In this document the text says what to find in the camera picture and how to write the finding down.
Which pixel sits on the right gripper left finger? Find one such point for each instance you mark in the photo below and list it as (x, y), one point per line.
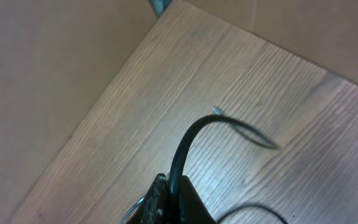
(151, 208)

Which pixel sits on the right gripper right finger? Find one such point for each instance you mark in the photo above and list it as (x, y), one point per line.
(192, 209)

